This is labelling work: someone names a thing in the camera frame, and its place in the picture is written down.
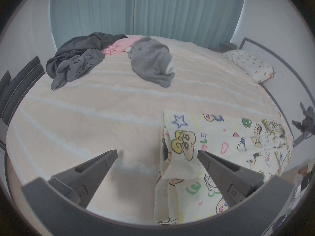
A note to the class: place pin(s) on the dark grey garment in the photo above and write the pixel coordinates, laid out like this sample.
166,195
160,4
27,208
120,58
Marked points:
81,65

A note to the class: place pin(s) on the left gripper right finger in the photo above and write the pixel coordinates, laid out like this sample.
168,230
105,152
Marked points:
233,178

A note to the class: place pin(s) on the grey knit garment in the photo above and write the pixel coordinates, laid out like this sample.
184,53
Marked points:
150,60

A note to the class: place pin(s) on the pink garment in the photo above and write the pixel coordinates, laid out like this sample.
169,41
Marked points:
118,47

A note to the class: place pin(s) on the grey bedside table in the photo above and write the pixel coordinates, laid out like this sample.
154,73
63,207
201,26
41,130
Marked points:
221,47

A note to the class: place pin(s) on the bed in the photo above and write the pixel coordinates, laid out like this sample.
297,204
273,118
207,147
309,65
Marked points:
110,107

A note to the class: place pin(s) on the white printed pyjama top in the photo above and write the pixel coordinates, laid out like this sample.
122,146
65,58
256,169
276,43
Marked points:
221,161

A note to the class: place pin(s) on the white printed pillow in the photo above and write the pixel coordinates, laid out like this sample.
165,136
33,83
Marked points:
251,65

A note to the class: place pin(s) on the black slatted frame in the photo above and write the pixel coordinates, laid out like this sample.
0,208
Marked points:
17,90

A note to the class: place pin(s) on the blue-green curtain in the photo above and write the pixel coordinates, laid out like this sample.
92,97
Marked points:
147,11

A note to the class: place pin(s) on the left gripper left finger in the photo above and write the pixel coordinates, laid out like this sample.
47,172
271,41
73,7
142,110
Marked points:
83,176

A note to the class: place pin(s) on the black garment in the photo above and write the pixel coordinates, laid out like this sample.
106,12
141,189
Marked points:
78,45

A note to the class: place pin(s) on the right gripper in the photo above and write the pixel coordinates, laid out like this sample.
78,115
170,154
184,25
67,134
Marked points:
310,125

